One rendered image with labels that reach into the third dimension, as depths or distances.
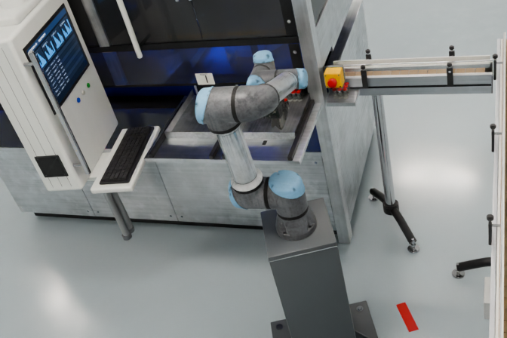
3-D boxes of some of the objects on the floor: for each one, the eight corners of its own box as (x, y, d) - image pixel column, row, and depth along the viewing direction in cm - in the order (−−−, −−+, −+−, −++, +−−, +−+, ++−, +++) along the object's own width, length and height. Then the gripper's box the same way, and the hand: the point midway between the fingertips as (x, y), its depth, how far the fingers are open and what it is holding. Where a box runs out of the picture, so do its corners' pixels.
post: (341, 234, 339) (256, -208, 217) (352, 235, 337) (273, -211, 215) (339, 243, 334) (250, -203, 212) (350, 244, 332) (268, -206, 210)
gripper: (255, 95, 250) (266, 138, 262) (277, 94, 247) (287, 138, 259) (261, 83, 256) (271, 126, 269) (283, 82, 253) (293, 126, 265)
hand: (281, 125), depth 265 cm, fingers closed
